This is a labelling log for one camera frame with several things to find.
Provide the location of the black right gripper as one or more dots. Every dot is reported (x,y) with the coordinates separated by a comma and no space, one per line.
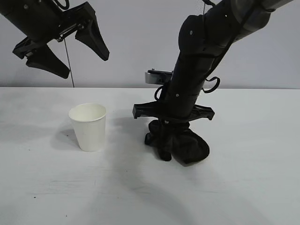
(187,89)

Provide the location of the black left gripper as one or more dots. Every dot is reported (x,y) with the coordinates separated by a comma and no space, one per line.
(35,18)

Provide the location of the black and purple cloth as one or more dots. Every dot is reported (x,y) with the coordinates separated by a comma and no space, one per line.
(185,143)

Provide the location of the white paper cup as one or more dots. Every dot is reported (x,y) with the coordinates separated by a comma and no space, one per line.
(90,131)

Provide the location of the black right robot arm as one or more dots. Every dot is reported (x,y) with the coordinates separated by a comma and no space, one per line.
(218,23)

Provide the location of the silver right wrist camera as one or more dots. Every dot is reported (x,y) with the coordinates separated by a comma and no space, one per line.
(152,77)

